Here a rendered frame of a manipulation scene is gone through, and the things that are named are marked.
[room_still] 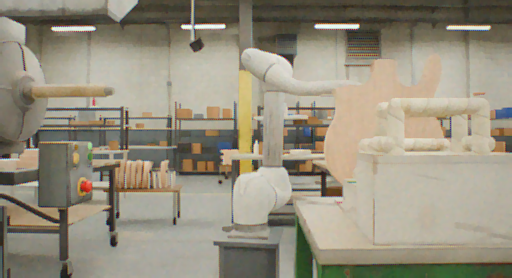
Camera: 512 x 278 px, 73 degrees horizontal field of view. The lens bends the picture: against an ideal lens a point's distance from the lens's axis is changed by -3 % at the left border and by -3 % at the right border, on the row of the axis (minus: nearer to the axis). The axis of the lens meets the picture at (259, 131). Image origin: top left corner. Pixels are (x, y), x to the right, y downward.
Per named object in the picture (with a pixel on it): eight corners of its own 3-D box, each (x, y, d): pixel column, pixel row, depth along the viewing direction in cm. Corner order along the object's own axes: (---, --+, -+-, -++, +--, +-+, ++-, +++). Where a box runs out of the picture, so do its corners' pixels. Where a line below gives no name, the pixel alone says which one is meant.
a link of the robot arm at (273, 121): (247, 211, 174) (269, 204, 193) (276, 215, 166) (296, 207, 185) (251, 53, 174) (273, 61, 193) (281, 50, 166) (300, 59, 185)
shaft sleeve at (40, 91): (42, 94, 89) (35, 99, 87) (37, 82, 88) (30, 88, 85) (110, 93, 89) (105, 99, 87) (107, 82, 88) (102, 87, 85)
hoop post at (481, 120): (477, 154, 67) (477, 105, 67) (468, 153, 70) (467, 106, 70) (493, 154, 67) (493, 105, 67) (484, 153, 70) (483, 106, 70)
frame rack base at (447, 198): (374, 246, 66) (374, 154, 66) (354, 226, 81) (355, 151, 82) (517, 245, 65) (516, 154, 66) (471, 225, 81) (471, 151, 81)
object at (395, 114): (390, 154, 68) (390, 105, 68) (385, 153, 71) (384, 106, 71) (407, 154, 68) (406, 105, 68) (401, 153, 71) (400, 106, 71)
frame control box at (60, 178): (-21, 230, 101) (-20, 142, 101) (27, 214, 122) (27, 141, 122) (60, 232, 100) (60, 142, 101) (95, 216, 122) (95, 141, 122)
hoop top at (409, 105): (389, 113, 68) (389, 97, 68) (385, 114, 71) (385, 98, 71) (493, 113, 67) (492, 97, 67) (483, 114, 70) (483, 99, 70)
